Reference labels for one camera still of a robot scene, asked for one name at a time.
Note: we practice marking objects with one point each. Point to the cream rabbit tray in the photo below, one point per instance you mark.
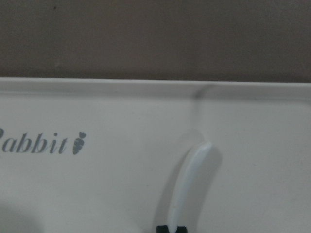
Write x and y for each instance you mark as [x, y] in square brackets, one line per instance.
[102, 156]

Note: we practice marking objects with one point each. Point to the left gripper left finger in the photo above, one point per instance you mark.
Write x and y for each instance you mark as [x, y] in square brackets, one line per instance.
[162, 229]

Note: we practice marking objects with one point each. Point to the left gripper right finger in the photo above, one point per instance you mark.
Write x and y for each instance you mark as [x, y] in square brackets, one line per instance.
[181, 229]

